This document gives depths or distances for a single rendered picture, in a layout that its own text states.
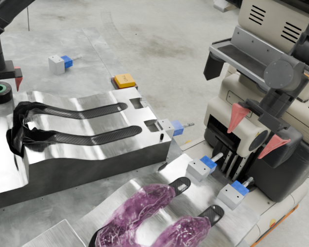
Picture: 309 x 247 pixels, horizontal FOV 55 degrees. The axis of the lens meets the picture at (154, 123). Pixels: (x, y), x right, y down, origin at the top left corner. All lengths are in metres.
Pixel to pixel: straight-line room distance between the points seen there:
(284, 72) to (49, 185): 0.59
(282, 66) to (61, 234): 0.54
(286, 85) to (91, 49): 0.94
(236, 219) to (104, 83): 0.69
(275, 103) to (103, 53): 0.85
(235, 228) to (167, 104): 1.76
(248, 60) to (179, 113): 1.42
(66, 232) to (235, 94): 0.77
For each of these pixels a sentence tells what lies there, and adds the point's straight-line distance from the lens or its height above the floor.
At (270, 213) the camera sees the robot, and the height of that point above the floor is 0.28.
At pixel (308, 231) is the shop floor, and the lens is 2.05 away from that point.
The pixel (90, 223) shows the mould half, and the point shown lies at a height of 0.87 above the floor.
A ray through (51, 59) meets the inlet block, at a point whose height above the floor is 0.85.
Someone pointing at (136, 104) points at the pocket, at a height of 0.86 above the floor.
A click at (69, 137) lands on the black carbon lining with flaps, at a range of 0.80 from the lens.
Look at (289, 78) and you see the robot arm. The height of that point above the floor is 1.20.
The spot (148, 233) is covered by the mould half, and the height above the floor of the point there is 0.89.
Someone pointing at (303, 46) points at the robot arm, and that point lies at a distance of 0.71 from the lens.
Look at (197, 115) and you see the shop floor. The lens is 2.39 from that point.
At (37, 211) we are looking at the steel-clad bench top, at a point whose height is 0.80.
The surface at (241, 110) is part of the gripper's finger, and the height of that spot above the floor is 1.06.
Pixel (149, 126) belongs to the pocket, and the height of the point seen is 0.86.
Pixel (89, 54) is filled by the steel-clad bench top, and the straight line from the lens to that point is 1.34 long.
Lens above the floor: 1.48
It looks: 42 degrees down
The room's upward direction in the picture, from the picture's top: 12 degrees clockwise
